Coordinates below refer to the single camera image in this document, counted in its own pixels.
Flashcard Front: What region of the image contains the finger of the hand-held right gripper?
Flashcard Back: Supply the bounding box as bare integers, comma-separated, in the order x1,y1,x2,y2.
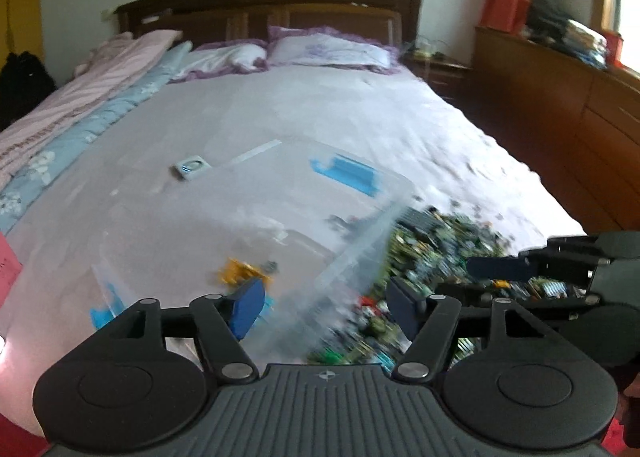
466,235,615,283
434,286,603,324

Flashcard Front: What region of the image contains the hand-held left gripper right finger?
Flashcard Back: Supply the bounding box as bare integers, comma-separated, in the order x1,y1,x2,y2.
386,277,548,380

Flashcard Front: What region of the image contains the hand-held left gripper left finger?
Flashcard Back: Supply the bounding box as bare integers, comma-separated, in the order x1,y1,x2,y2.
106,278,266,385

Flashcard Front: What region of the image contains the yellow toy brick assembly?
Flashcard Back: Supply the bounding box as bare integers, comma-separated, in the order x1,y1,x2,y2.
217,258,278,288

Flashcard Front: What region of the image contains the large pile of toy bricks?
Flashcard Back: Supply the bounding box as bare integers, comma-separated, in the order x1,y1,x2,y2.
307,207,586,368

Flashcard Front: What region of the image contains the clear plastic storage box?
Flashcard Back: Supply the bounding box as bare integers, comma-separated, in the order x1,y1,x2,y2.
90,137,416,368

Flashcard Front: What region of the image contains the small white box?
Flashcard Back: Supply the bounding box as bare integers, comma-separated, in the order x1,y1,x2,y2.
175,155,211,180

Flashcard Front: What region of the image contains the wooden dresser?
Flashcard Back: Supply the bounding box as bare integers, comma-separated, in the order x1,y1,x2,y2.
472,26,640,248

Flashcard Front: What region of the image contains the wooden nightstand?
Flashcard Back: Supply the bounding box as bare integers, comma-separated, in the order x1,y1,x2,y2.
400,50,473,105

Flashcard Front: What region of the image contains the small red box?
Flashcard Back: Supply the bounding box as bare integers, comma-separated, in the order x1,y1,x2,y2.
602,30,625,68

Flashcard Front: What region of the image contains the red flat board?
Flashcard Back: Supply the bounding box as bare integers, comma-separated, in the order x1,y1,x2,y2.
0,232,23,308

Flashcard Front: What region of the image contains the heap of folded clothes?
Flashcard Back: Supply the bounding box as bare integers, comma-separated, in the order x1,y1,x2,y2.
525,0,608,69

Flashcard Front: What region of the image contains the white purple-trimmed pillow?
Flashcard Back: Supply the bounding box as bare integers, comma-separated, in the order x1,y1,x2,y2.
267,26,401,74
170,38,271,83

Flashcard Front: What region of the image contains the red paper bag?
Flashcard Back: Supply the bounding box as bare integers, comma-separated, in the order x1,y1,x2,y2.
480,0,532,33

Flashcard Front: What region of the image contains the red cloth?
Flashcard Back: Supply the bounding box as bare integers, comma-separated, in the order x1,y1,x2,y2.
0,414,48,457

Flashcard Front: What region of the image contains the black bag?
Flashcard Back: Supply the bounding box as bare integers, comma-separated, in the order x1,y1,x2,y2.
0,51,57,130

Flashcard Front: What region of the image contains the tangle of cables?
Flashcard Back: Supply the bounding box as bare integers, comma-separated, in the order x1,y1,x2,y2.
407,34,451,60

